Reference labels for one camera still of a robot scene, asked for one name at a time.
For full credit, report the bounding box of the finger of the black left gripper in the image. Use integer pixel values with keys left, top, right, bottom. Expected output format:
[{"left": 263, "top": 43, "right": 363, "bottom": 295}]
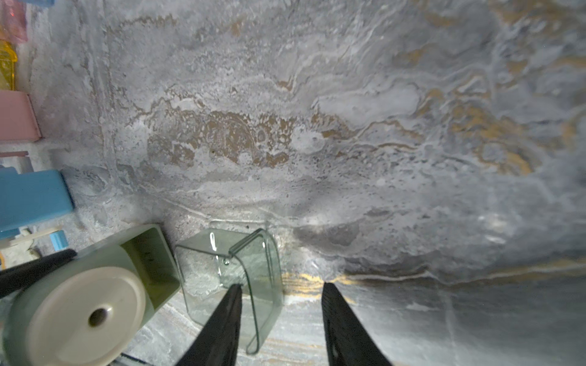
[{"left": 1, "top": 249, "right": 77, "bottom": 298}]

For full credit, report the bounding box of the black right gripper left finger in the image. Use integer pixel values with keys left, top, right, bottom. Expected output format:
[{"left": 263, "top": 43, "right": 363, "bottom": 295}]
[{"left": 176, "top": 285, "right": 242, "bottom": 366}]

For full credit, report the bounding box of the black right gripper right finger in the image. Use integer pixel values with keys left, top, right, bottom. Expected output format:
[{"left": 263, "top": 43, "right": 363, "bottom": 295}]
[{"left": 321, "top": 282, "right": 392, "bottom": 366}]

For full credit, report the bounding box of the blue pencil sharpener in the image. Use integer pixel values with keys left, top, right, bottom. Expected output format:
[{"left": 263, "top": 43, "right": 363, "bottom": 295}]
[{"left": 1, "top": 166, "right": 74, "bottom": 249}]

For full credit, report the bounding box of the green transparent tray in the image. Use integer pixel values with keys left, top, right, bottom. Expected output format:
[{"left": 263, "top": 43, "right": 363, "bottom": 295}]
[{"left": 175, "top": 228, "right": 284, "bottom": 355}]

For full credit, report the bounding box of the green pencil sharpener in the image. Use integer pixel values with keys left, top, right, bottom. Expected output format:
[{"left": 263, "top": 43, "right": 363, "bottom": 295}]
[{"left": 2, "top": 224, "right": 180, "bottom": 365}]

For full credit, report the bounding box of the yellow transparent tray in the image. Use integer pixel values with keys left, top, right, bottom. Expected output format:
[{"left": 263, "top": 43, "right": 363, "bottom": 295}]
[{"left": 0, "top": 41, "right": 18, "bottom": 90}]

